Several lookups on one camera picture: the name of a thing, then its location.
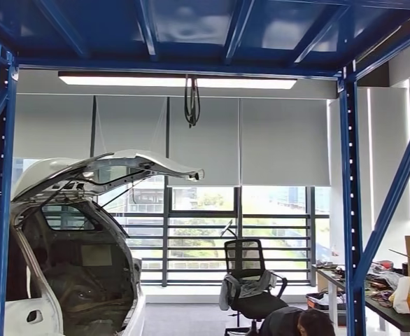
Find grey jacket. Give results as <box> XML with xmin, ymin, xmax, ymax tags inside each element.
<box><xmin>219</xmin><ymin>270</ymin><xmax>277</xmax><ymax>312</ymax></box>

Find black hanging cable loop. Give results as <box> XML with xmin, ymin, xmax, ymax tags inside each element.
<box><xmin>184</xmin><ymin>76</ymin><xmax>202</xmax><ymax>129</ymax></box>

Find white car tailgate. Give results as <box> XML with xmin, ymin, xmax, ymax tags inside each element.
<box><xmin>11</xmin><ymin>149</ymin><xmax>205</xmax><ymax>202</ymax></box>

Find black top workbench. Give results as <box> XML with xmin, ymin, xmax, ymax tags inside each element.
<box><xmin>311</xmin><ymin>264</ymin><xmax>410</xmax><ymax>336</ymax></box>

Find white car body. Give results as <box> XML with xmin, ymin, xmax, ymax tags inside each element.
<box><xmin>0</xmin><ymin>195</ymin><xmax>147</xmax><ymax>336</ymax></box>

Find grey roller blind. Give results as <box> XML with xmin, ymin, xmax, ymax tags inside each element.
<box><xmin>240</xmin><ymin>98</ymin><xmax>331</xmax><ymax>188</ymax></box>
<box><xmin>96</xmin><ymin>96</ymin><xmax>167</xmax><ymax>156</ymax></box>
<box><xmin>168</xmin><ymin>97</ymin><xmax>241</xmax><ymax>188</ymax></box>
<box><xmin>14</xmin><ymin>94</ymin><xmax>94</xmax><ymax>161</ymax></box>

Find black mesh office chair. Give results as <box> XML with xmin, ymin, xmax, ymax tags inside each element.
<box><xmin>223</xmin><ymin>238</ymin><xmax>288</xmax><ymax>336</ymax></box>

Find person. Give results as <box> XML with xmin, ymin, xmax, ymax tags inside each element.
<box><xmin>257</xmin><ymin>306</ymin><xmax>336</xmax><ymax>336</ymax></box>

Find blue steel shelf rack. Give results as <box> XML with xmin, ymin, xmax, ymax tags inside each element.
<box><xmin>0</xmin><ymin>0</ymin><xmax>410</xmax><ymax>336</ymax></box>

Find long ceiling light strip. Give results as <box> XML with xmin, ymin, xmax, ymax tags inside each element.
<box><xmin>57</xmin><ymin>71</ymin><xmax>298</xmax><ymax>90</ymax></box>

